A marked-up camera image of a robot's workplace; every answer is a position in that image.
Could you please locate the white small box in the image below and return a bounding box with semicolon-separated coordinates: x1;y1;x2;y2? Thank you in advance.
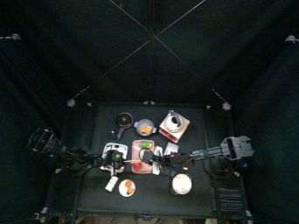
104;175;119;193

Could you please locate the white toy kettle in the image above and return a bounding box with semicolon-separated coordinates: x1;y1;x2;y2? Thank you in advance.
163;110;184;133

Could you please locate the black toy frying pan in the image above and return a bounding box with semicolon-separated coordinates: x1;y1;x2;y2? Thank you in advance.
109;112;135;140

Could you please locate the silver kettle on pink mat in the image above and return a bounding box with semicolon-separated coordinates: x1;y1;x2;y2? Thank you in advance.
157;109;192;144

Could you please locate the pink cutting board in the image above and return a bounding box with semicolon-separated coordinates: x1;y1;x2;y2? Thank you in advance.
131;139;156;175

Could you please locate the orange toy food on plate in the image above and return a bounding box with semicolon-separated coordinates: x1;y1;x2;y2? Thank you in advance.
124;180;136;196

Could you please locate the blue-grey toy pot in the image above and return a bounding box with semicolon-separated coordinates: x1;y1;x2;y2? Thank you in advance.
133;118;159;137

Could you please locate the white round bowl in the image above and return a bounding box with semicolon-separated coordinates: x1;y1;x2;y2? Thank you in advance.
171;173;194;196

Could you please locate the white round plate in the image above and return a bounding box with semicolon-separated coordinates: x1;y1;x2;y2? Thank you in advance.
117;178;136;198

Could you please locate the orange toy food piece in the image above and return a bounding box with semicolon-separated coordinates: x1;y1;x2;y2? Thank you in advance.
139;125;155;135

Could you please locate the white toy knife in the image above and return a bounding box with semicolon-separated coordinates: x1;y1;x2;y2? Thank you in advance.
151;161;163;176

